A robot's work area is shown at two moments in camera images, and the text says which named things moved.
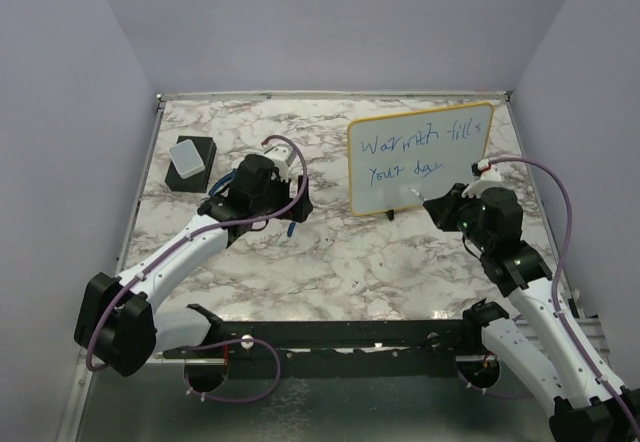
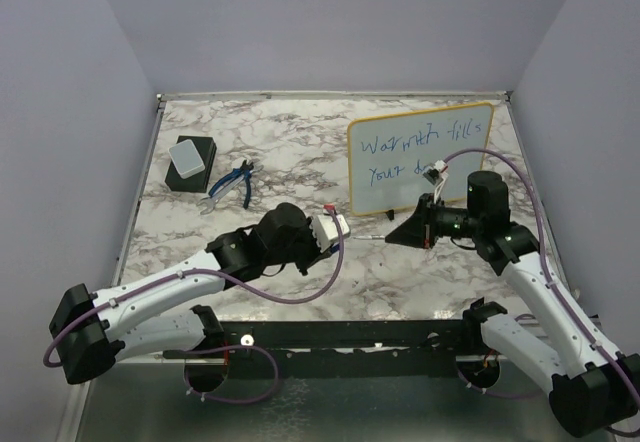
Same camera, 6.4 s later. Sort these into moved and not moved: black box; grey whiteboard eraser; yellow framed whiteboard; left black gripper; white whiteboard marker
Moved: white whiteboard marker; left black gripper
Not moved: yellow framed whiteboard; grey whiteboard eraser; black box
